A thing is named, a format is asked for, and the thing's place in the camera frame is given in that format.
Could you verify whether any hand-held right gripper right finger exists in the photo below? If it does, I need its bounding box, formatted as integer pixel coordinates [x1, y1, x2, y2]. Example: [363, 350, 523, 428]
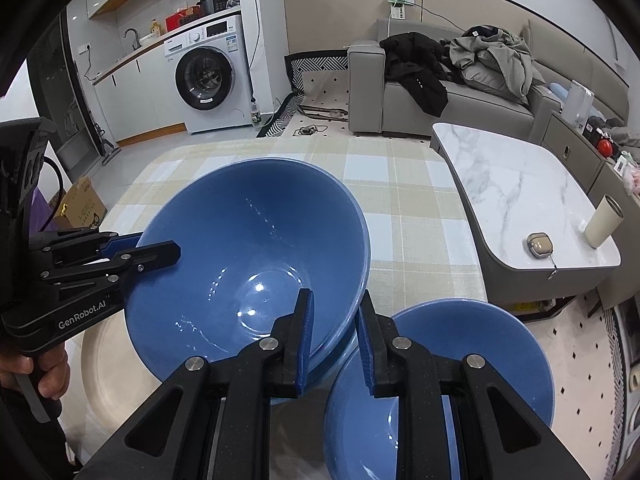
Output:
[356, 290, 591, 480]

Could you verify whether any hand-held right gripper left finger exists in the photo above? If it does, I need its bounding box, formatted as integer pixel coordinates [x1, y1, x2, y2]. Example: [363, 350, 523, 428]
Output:
[85, 288, 316, 480]

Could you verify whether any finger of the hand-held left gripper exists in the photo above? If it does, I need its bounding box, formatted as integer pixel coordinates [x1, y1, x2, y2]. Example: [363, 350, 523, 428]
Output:
[40, 241, 182, 286]
[30, 230, 143, 267]

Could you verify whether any cream plate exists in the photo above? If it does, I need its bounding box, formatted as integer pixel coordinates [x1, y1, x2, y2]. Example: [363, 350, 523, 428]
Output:
[81, 310, 168, 433]

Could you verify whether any blue bowl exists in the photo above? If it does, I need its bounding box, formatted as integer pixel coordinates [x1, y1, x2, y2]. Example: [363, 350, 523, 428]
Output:
[324, 299, 556, 480]
[125, 157, 372, 383]

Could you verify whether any person's left hand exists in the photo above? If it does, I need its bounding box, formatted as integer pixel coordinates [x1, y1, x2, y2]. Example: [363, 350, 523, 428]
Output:
[0, 347, 71, 401]

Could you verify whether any cardboard box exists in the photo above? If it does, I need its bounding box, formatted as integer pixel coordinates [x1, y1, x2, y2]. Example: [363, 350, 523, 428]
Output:
[52, 176, 108, 231]

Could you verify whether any purple bag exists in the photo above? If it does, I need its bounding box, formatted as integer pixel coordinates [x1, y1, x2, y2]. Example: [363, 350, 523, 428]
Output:
[32, 187, 61, 231]

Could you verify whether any floor mop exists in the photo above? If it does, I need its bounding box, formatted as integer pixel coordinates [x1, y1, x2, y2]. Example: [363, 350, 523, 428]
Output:
[90, 110, 121, 166]

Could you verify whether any white base cabinet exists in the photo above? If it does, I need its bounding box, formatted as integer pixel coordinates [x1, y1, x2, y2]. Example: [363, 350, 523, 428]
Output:
[92, 42, 188, 146]

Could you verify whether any checked tablecloth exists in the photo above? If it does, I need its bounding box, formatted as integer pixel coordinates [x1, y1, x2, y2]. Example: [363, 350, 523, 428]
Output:
[65, 137, 488, 480]

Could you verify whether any white washing machine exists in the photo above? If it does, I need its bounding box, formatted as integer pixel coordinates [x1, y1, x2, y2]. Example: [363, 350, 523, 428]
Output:
[164, 14, 257, 135]

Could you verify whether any beige earbuds case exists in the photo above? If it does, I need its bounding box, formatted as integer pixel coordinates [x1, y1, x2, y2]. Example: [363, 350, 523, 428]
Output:
[525, 231, 555, 259]

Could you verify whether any marble coffee table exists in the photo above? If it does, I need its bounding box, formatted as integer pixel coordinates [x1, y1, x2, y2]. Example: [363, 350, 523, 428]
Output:
[430, 122, 622, 311]

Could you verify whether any diamond patterned rug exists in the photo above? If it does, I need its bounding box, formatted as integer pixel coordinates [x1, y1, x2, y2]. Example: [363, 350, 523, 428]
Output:
[527, 300, 640, 480]
[256, 50, 351, 138]

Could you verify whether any grey sofa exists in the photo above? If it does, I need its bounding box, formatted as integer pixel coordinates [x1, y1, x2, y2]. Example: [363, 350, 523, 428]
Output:
[347, 19, 628, 136]

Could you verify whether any cream cup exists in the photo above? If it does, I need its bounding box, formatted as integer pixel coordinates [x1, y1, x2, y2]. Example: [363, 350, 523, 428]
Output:
[584, 195, 625, 249]

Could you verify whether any black jacket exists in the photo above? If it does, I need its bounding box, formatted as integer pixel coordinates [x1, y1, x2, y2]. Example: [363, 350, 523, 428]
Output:
[379, 32, 463, 116]

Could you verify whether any grey side cabinet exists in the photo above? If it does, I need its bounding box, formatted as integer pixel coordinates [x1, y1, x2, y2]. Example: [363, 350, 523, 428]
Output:
[542, 110, 640, 311]

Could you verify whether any grey clothes pile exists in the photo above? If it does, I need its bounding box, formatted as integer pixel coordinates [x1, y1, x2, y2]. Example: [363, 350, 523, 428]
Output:
[447, 25, 548, 106]

